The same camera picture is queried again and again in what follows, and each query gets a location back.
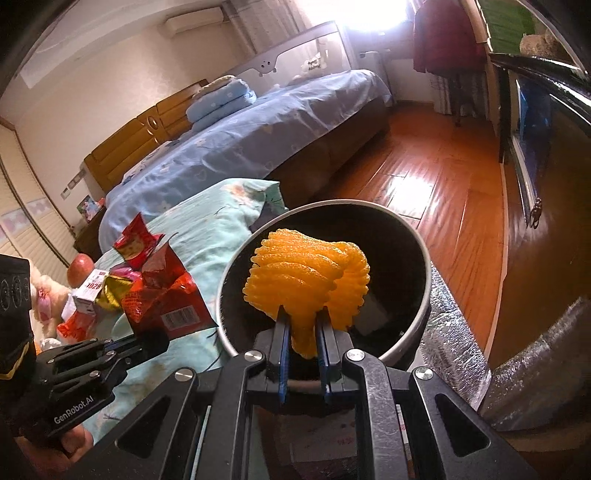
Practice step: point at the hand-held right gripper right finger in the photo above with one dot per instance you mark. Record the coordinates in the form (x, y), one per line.
(324, 355)

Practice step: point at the black round trash bin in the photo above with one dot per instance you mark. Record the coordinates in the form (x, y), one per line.
(397, 258)

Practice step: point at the light teal printed blanket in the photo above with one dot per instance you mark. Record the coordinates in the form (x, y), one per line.
(207, 230)

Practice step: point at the white sliding wardrobe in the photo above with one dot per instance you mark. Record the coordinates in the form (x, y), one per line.
(27, 207)

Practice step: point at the folded blue quilt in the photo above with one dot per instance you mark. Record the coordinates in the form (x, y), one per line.
(221, 99)

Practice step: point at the pink candy wrapper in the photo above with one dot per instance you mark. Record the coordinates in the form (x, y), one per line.
(129, 274)

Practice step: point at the green stacked boxes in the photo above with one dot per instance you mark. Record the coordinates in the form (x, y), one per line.
(505, 23)

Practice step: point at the red barcode snack wrapper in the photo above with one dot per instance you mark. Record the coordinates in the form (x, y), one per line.
(166, 295)

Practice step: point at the red cookie snack wrapper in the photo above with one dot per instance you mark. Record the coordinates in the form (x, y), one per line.
(134, 242)

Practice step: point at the grey bed guard rail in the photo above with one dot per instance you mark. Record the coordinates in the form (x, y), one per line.
(295, 46)

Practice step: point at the hanging dark red clothes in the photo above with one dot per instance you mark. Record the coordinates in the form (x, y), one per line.
(443, 37)

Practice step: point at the white floor appliance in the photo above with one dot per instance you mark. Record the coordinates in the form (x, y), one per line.
(376, 71)

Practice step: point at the silver foil mat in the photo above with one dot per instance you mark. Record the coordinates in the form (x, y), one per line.
(452, 332)

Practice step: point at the person's left hand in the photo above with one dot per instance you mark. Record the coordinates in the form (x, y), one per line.
(74, 445)

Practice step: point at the red milk carton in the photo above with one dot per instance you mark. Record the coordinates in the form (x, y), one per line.
(87, 288)

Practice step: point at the dark wooden cabinet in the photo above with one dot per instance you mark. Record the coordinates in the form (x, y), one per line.
(554, 129)

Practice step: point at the photo frame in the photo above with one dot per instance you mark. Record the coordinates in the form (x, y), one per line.
(87, 208)

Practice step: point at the wall switch panel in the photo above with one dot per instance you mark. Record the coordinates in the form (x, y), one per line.
(71, 184)

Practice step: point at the beige plush toy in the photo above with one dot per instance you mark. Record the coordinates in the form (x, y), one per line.
(540, 45)

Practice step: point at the white air conditioner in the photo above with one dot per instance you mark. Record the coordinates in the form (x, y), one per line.
(194, 21)

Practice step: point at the wooden nightstand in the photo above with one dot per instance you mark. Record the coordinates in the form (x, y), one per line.
(90, 235)

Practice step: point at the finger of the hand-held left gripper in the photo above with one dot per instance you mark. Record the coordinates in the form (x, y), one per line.
(124, 362)
(83, 350)

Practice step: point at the wooden headboard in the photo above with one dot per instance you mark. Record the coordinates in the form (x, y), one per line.
(138, 134)

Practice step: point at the red apple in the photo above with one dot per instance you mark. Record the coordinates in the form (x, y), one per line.
(81, 270)

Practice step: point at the orange foam fruit net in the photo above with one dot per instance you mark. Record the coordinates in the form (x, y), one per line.
(304, 267)

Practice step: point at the printed cardboard box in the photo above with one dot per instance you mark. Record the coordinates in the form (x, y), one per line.
(341, 438)

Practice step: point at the cream teddy bear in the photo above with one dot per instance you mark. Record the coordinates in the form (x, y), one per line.
(46, 295)

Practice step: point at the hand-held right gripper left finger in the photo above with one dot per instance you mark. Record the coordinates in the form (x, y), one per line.
(283, 355)

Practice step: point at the bed with blue sheet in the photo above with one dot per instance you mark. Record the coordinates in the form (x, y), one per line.
(240, 138)

